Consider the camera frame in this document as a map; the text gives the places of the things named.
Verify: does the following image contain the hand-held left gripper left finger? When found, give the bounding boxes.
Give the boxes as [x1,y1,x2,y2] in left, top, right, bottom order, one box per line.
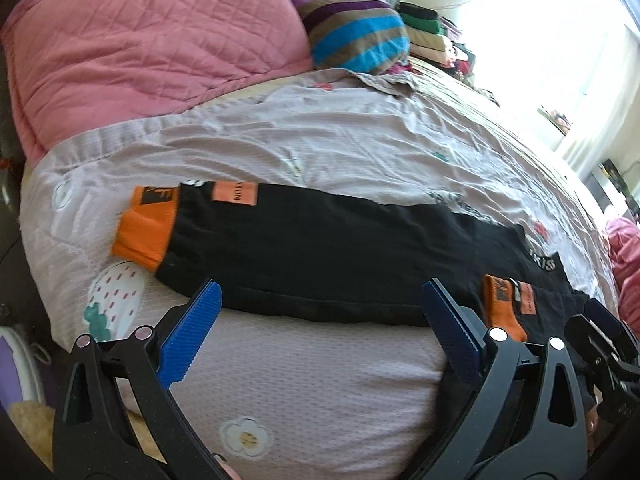
[52,280,236,480]

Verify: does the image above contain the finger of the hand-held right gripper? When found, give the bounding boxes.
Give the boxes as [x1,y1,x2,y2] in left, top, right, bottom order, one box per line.
[564,313,622,387]
[584,298,640,362]

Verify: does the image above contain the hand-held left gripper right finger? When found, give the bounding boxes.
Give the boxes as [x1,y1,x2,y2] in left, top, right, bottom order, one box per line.
[420,277,589,480]

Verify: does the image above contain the black pants with orange cuffs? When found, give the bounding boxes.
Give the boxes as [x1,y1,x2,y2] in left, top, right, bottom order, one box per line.
[112,180,592,347]

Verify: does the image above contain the stack of folded clothes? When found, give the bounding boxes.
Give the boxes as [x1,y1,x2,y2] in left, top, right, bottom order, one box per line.
[397,2,501,103]

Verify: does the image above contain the crumpled pink cloth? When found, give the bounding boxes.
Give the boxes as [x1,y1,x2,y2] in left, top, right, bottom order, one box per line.
[604,216,640,343]

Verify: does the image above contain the white and purple object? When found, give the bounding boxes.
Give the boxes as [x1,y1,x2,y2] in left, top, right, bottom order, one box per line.
[0,324,47,408]

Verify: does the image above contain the yellow fluffy cloth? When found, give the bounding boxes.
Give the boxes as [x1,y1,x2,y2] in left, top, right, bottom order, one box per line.
[9,400,57,468]

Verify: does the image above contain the windowsill clutter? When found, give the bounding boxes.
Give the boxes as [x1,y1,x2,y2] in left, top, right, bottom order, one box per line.
[536,105,574,137]

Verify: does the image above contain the white curtain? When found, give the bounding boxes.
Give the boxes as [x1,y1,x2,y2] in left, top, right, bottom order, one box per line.
[552,20,640,183]

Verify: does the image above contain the strawberry printed bed sheet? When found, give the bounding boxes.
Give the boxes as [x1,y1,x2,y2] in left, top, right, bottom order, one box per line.
[20,67,621,480]

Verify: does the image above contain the beige striped bed mat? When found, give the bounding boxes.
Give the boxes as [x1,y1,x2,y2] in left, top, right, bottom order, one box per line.
[407,56,501,111]

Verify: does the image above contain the magenta cloth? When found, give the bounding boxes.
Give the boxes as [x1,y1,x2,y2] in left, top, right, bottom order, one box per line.
[379,60,417,77]

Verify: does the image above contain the pink quilted blanket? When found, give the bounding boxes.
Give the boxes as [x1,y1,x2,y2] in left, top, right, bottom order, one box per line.
[0,0,314,162]

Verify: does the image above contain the striped pillow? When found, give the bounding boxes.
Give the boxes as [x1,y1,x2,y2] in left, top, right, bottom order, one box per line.
[287,0,412,76]

